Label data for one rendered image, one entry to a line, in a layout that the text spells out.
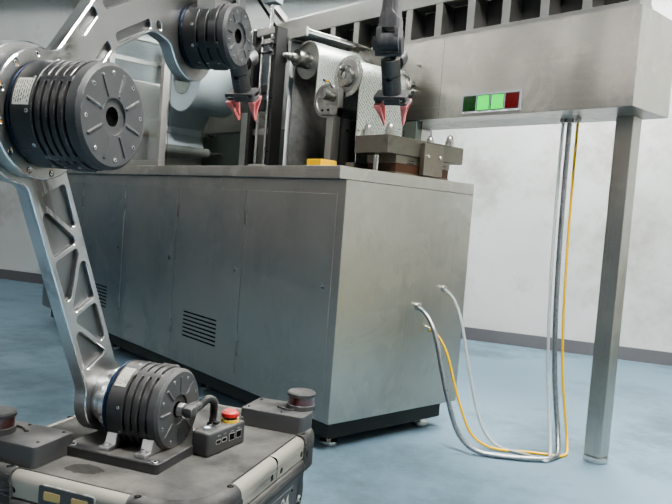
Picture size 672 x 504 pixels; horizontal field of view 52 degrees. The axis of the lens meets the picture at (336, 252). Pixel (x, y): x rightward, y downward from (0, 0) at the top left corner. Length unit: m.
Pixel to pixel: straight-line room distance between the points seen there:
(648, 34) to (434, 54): 0.79
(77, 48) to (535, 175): 3.63
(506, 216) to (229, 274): 2.45
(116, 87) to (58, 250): 0.35
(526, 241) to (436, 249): 2.21
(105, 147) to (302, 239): 1.18
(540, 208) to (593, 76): 2.34
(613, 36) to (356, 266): 1.05
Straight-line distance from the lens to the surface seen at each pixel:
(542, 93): 2.44
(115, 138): 1.21
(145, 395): 1.42
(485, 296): 4.66
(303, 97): 2.85
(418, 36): 2.91
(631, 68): 2.31
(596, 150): 4.64
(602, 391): 2.48
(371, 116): 2.56
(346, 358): 2.20
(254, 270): 2.47
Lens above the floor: 0.75
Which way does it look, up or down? 3 degrees down
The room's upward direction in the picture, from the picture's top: 4 degrees clockwise
